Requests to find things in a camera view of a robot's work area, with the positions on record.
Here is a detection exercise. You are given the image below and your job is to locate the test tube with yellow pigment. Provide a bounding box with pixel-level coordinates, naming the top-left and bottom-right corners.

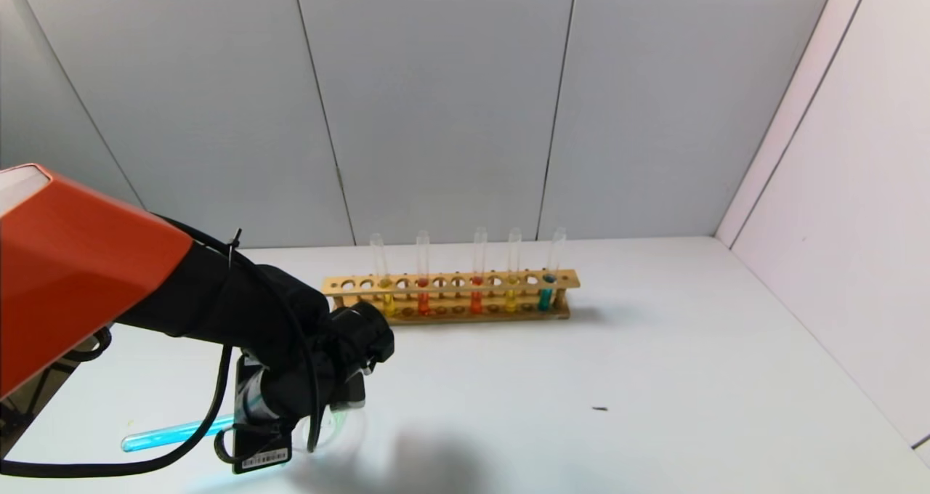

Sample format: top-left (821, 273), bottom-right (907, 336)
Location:
top-left (505, 227), bottom-right (523, 313)
top-left (370, 233), bottom-right (397, 317)

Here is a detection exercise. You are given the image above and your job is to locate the test tube with blue pigment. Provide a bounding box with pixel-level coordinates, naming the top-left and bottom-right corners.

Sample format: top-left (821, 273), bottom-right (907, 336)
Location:
top-left (537, 227), bottom-right (568, 312)
top-left (121, 405), bottom-right (251, 454)

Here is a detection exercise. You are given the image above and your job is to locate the test tube with red pigment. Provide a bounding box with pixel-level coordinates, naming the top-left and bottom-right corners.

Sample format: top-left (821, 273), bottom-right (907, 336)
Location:
top-left (416, 230), bottom-right (432, 317)
top-left (469, 227), bottom-right (488, 315)

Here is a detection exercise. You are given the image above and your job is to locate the wooden test tube rack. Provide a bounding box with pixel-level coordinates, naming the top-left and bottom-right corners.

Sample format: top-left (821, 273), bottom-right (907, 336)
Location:
top-left (322, 269), bottom-right (581, 325)

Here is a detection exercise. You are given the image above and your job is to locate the clear glass beaker dish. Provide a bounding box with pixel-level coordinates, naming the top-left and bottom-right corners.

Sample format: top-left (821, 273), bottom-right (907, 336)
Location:
top-left (291, 403), bottom-right (368, 455)

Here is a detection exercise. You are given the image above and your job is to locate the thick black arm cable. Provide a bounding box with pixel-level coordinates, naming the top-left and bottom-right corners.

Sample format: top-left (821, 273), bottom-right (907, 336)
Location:
top-left (0, 345), bottom-right (235, 479)

